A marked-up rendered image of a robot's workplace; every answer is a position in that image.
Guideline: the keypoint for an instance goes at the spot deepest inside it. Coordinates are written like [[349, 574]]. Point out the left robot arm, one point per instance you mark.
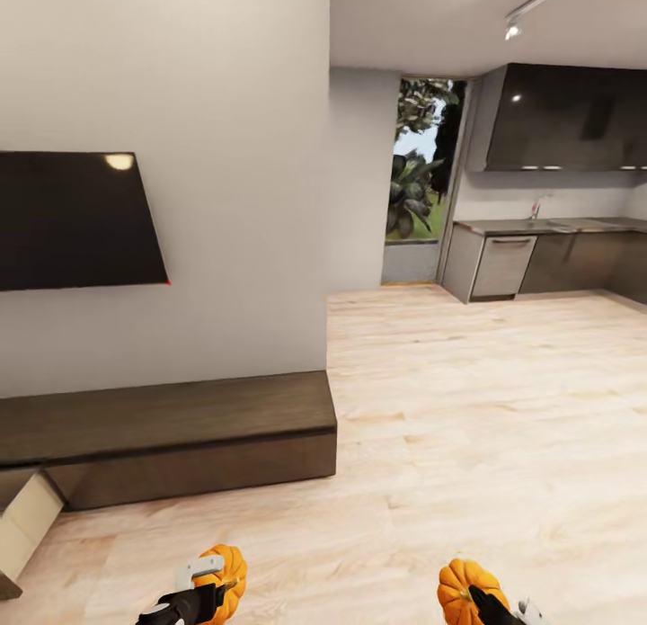
[[189, 604]]

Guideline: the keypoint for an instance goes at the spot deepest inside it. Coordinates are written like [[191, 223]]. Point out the dishwasher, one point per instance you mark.
[[501, 267]]

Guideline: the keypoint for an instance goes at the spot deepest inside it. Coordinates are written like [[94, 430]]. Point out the cabinet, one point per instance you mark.
[[544, 118], [622, 142], [65, 452]]

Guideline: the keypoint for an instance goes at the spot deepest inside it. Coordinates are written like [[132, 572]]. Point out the wall mounted tv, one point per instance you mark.
[[76, 220]]

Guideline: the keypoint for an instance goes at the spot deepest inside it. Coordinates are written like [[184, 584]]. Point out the drop in sink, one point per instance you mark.
[[568, 223]]

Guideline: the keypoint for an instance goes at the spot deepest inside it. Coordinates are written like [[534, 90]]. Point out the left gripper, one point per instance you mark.
[[203, 601]]

